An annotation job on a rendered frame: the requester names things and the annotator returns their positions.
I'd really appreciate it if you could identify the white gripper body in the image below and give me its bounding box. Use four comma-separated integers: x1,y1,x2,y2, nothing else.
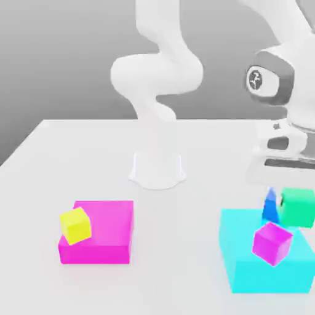
245,154,315,189

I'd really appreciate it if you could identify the small blue cube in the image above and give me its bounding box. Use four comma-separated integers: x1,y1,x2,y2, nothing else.
261,186,281,225

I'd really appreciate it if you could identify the small green cube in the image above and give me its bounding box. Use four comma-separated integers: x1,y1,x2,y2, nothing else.
279,187,315,229

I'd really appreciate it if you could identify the small magenta cube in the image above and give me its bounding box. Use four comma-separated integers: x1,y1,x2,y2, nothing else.
251,221,293,267

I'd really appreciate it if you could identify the small yellow cube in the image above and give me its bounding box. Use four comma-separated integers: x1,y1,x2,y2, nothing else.
59,206,92,246

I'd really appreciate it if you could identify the large cyan box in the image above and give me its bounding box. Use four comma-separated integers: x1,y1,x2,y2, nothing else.
218,208,315,294

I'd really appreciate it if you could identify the large magenta box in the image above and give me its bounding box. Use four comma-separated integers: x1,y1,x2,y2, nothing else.
58,200,134,265

